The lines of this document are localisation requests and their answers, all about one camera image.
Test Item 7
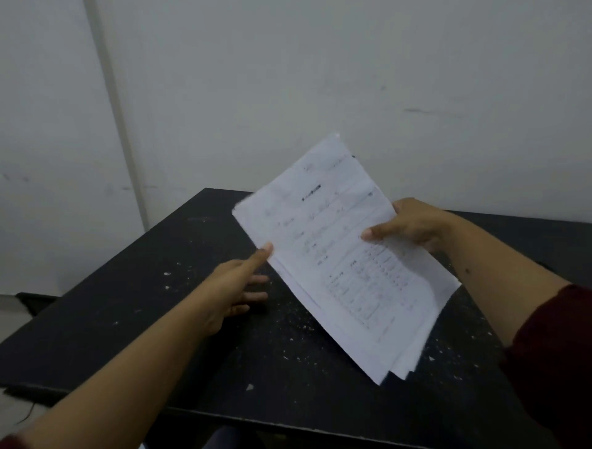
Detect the person's right hand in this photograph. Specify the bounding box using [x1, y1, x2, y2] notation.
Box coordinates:
[360, 197, 457, 254]

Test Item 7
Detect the person's left hand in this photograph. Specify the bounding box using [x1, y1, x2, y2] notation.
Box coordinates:
[196, 243, 274, 336]

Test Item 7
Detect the stack of white printed papers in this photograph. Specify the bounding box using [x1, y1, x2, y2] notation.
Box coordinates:
[231, 133, 462, 386]

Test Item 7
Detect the person's right forearm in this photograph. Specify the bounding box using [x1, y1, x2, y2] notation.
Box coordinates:
[435, 212, 572, 348]

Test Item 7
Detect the person's left forearm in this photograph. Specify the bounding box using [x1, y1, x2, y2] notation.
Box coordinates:
[0, 289, 219, 449]

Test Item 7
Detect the black flat board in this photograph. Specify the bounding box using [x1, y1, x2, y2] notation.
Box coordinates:
[15, 292, 59, 318]

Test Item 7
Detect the white wall conduit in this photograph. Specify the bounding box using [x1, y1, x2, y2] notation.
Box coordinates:
[82, 0, 150, 231]

